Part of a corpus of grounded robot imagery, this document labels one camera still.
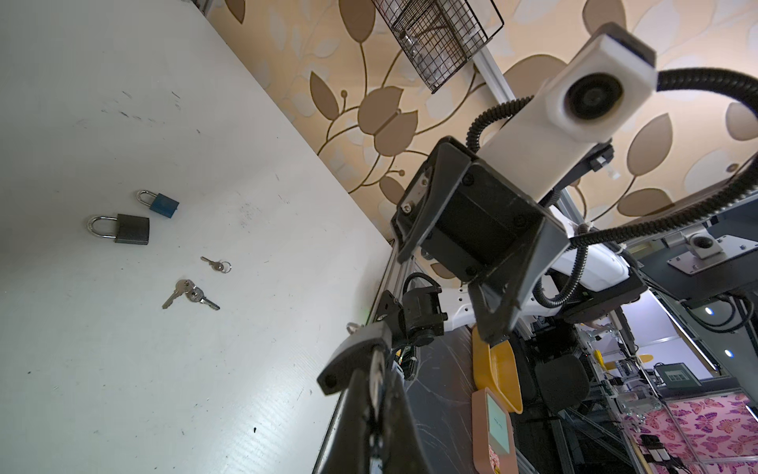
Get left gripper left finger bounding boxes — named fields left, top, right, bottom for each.
left=313, top=369, right=372, bottom=474

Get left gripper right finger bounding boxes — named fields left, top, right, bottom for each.
left=378, top=355, right=432, bottom=473

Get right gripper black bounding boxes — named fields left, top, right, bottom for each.
left=391, top=137, right=569, bottom=347

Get blue padlock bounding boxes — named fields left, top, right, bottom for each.
left=136, top=190, right=180, bottom=218

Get black padlock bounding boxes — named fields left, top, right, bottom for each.
left=87, top=213, right=151, bottom=246

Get black padlock front keys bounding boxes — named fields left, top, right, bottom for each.
left=317, top=322, right=392, bottom=395

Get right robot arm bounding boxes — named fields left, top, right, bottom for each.
left=391, top=69, right=757, bottom=346

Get small key pair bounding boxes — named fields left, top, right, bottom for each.
left=162, top=280, right=220, bottom=311

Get pink tablet device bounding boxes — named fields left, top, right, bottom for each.
left=472, top=388, right=518, bottom=474

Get yellow bowl outside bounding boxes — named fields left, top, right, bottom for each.
left=472, top=326, right=524, bottom=414

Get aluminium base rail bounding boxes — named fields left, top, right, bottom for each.
left=310, top=236, right=416, bottom=474

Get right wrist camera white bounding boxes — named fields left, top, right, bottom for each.
left=476, top=23, right=657, bottom=201

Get side wire basket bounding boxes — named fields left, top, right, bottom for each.
left=374, top=0, right=505, bottom=93

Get small key with ring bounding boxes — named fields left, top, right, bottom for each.
left=201, top=257, right=232, bottom=274

